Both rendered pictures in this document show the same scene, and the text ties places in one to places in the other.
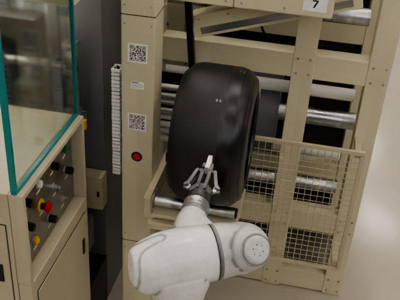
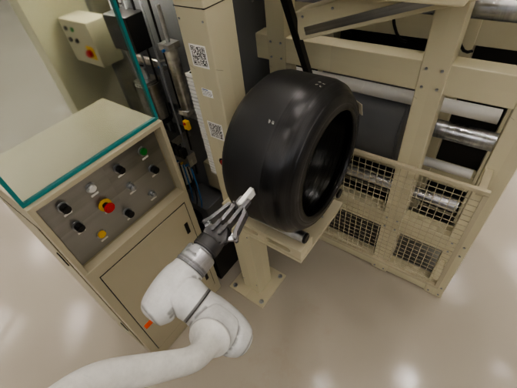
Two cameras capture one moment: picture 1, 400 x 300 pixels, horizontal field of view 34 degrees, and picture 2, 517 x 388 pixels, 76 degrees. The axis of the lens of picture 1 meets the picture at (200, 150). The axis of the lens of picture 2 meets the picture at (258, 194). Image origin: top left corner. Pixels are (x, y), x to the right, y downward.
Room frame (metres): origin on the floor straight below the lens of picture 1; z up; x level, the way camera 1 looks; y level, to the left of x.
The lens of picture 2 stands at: (1.37, -0.45, 1.94)
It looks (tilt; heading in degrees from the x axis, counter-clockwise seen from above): 45 degrees down; 33
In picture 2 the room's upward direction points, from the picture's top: 8 degrees counter-clockwise
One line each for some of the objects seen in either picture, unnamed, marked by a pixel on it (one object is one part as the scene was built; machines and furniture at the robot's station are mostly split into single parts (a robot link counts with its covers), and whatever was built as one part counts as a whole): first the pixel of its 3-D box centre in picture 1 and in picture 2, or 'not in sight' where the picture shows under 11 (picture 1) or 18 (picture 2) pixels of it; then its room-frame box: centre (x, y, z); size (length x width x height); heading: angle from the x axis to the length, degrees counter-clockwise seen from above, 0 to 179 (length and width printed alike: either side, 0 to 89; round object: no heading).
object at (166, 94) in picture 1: (171, 108); not in sight; (2.68, 0.14, 1.05); 0.20 x 0.15 x 0.30; 81
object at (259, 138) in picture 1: (257, 199); (362, 209); (2.56, -0.29, 0.65); 0.90 x 0.02 x 0.70; 81
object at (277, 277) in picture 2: not in sight; (258, 280); (2.29, 0.24, 0.01); 0.27 x 0.27 x 0.02; 81
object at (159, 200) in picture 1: (194, 206); (269, 220); (2.13, 0.01, 0.90); 0.35 x 0.05 x 0.05; 81
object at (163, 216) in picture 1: (192, 219); (269, 230); (2.13, 0.01, 0.83); 0.36 x 0.09 x 0.06; 81
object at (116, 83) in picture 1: (118, 121); (207, 127); (2.27, 0.33, 1.19); 0.05 x 0.04 x 0.48; 171
